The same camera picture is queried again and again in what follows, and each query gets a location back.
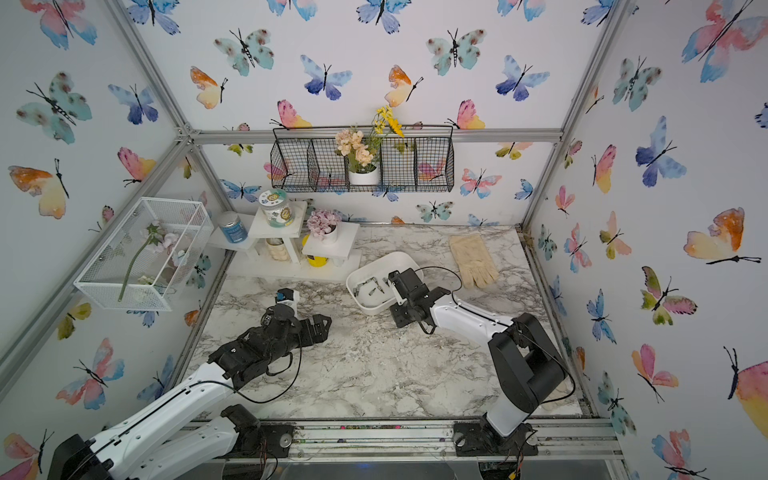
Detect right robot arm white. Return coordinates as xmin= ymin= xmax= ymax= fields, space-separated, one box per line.
xmin=387 ymin=268 xmax=569 ymax=437

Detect white pot flower bouquet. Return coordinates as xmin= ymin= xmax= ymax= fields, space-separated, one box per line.
xmin=334 ymin=105 xmax=405 ymax=187

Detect green lidded jar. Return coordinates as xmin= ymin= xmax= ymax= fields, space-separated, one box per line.
xmin=258 ymin=188 xmax=294 ymax=228

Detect black wire wall basket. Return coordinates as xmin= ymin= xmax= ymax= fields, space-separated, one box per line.
xmin=269 ymin=124 xmax=454 ymax=195

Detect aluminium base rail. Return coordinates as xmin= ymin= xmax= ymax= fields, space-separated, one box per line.
xmin=226 ymin=417 xmax=624 ymax=463

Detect white wire mesh box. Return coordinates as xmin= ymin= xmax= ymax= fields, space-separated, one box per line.
xmin=74 ymin=197 xmax=214 ymax=312

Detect artificial pink flower stem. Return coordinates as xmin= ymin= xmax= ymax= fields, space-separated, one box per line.
xmin=117 ymin=220 xmax=181 ymax=304

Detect white tiered wooden shelf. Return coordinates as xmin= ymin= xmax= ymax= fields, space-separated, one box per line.
xmin=208 ymin=201 xmax=361 ymax=282

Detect yellow plastic bottle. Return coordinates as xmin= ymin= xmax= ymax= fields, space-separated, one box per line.
xmin=302 ymin=234 xmax=328 ymax=268

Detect cream bubble pot with succulent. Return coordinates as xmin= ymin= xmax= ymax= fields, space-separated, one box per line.
xmin=265 ymin=238 xmax=291 ymax=262

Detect white pot pink flowers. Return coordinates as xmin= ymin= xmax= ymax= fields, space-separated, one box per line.
xmin=307 ymin=209 xmax=342 ymax=243

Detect blue can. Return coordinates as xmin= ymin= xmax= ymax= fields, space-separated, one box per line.
xmin=217 ymin=211 xmax=248 ymax=244

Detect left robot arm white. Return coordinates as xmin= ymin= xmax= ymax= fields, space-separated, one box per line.
xmin=48 ymin=303 xmax=332 ymax=479

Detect beige work glove far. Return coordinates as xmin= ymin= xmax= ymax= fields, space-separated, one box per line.
xmin=449 ymin=234 xmax=499 ymax=289

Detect white plastic storage box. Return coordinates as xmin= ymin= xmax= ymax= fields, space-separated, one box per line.
xmin=346 ymin=251 xmax=419 ymax=315

